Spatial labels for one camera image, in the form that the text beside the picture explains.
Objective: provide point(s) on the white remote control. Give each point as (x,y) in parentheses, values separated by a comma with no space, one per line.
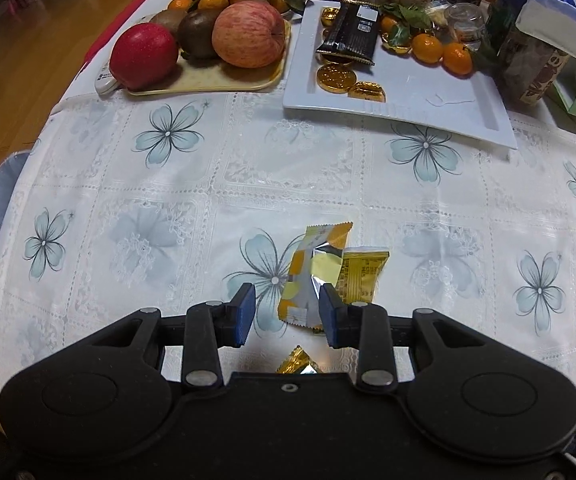
(105,80)

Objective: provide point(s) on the red apple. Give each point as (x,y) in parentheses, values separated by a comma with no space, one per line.
(142,57)

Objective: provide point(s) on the white rectangular plate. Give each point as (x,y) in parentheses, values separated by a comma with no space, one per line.
(418,95)

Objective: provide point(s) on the gold chocolate ingot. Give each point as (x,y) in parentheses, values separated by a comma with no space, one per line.
(367,91)

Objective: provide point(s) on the pink yellow apple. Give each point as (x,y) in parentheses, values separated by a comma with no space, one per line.
(250,35)

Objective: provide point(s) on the mandarin orange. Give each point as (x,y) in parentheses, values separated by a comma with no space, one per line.
(389,24)
(457,58)
(427,49)

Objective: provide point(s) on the beige fruit tray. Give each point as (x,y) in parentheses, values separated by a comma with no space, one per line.
(227,80)

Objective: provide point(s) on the silver yellow snack packet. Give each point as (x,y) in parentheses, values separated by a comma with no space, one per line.
(305,280)

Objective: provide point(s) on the gold foil candy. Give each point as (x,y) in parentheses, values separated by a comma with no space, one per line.
(298,362)

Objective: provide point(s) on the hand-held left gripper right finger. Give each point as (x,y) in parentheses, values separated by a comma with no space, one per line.
(328,317)

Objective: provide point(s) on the gold chocolate coin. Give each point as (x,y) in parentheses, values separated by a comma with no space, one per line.
(335,78)

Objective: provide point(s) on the brown jar of dried food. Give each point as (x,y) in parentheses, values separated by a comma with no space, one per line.
(538,60)

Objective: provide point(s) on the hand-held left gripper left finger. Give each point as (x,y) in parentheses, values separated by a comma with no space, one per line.
(245,316)

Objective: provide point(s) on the small glass jar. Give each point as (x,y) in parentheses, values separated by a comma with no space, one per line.
(464,25)

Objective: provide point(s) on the brown kiwi fruit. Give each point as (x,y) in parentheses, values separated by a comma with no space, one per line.
(197,32)
(165,17)

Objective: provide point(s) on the black snack packet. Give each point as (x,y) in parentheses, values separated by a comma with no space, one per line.
(350,30)

